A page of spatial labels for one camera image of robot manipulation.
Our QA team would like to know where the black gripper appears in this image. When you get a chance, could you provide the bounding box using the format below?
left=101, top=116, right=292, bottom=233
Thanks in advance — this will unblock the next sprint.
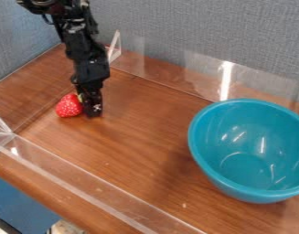
left=70, top=49, right=110, bottom=118

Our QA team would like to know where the red strawberry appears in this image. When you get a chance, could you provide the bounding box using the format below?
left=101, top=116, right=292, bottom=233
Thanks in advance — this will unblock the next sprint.
left=55, top=93, right=83, bottom=118

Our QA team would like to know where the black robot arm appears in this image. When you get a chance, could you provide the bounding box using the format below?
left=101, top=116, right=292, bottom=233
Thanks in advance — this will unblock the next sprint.
left=16, top=0, right=110, bottom=117

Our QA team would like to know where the blue plastic bowl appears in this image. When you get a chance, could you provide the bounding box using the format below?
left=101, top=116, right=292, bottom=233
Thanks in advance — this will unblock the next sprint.
left=187, top=99, right=299, bottom=204

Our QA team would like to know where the clear acrylic front barrier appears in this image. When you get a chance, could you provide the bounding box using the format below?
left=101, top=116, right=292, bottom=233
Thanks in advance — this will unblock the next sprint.
left=0, top=117, right=206, bottom=234

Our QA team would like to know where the clear acrylic barrier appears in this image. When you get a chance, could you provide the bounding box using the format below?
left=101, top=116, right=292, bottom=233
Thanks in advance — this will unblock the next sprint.
left=0, top=117, right=206, bottom=234
left=109, top=31, right=299, bottom=104

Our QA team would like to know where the clear acrylic back barrier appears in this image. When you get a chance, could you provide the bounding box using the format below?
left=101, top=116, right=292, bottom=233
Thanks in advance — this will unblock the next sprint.
left=109, top=31, right=299, bottom=104

